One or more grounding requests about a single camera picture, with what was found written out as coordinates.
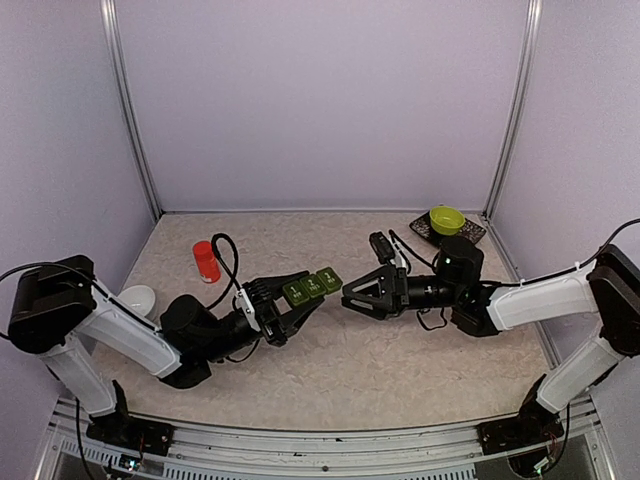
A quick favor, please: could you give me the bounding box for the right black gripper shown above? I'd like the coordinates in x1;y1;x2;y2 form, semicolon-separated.
342;263;464;320

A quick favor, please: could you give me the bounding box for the green weekly pill organizer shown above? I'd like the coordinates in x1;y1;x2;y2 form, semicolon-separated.
283;267;343;307

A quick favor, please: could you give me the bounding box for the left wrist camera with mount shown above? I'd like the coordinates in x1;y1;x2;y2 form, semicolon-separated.
234;288;287;347

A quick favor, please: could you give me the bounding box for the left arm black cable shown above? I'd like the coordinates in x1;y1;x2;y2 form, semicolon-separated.
204;232;241;311

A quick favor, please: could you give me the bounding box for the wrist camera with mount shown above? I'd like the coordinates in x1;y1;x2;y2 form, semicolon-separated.
234;288;287;347
369;231;412;274

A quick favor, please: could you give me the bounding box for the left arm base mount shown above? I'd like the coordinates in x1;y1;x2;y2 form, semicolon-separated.
86;413;174;456

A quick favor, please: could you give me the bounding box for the black patterned square plate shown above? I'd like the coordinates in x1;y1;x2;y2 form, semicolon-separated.
409;211;486;247

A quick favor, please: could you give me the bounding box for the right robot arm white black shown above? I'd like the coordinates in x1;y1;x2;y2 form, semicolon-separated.
341;232;639;444

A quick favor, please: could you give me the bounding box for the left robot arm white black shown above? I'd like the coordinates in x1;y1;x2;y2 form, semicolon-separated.
1;255;325;445

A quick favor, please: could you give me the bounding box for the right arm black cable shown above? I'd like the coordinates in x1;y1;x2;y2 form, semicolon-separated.
388;217;640;331

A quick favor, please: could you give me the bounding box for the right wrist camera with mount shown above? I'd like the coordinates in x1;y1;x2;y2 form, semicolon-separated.
369;231;412;274

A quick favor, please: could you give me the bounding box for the orange pill bottle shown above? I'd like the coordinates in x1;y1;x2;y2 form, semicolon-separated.
192;241;221;283

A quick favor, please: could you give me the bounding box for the aluminium frame post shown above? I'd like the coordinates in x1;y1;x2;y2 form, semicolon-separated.
100;0;164;223
483;0;543;222

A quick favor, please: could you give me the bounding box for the lime green bowl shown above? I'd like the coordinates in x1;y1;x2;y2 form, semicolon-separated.
429;205;466;236

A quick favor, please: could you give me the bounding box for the front aluminium rail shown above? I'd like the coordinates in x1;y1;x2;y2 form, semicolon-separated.
30;398;619;479

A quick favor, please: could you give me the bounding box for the left aluminium frame post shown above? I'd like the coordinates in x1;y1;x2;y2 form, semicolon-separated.
100;0;164;223

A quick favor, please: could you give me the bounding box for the white bowl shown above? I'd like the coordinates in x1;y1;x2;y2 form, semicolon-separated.
118;285;157;321

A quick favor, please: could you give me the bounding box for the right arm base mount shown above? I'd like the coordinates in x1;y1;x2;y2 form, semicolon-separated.
476;415;565;455

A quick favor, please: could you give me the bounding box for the right aluminium frame post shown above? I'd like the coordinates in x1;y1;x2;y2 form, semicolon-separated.
483;0;543;222

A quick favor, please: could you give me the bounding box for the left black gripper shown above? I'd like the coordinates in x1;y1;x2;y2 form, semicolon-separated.
200;272;324;364

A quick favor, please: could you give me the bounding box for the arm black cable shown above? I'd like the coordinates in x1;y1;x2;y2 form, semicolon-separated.
204;232;241;311
388;217;640;331

